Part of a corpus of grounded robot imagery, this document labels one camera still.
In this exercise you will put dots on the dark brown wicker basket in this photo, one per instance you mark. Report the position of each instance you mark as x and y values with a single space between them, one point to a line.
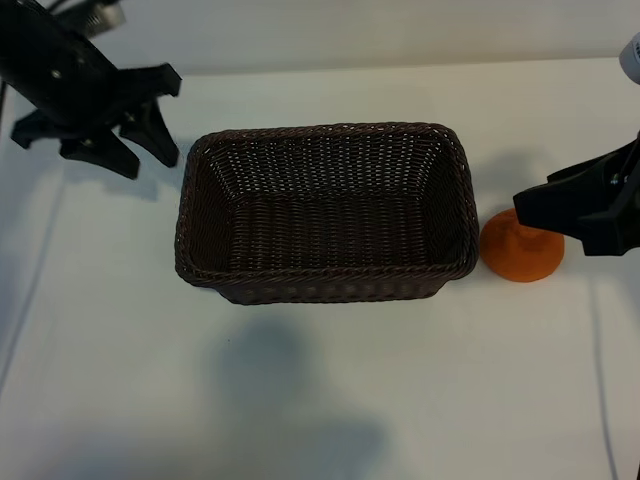
325 235

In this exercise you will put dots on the orange fruit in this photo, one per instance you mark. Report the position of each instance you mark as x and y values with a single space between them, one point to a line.
520 262

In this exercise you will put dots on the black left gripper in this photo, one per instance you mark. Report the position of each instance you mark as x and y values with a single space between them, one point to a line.
60 75

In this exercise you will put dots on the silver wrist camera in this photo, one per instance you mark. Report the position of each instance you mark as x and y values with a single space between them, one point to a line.
107 17
632 57

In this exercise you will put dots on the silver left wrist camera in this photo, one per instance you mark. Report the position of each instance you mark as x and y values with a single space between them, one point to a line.
107 17

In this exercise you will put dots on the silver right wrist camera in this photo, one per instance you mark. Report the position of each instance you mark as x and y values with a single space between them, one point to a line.
632 57

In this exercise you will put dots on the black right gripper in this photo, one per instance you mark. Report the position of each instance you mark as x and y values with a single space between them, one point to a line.
632 200

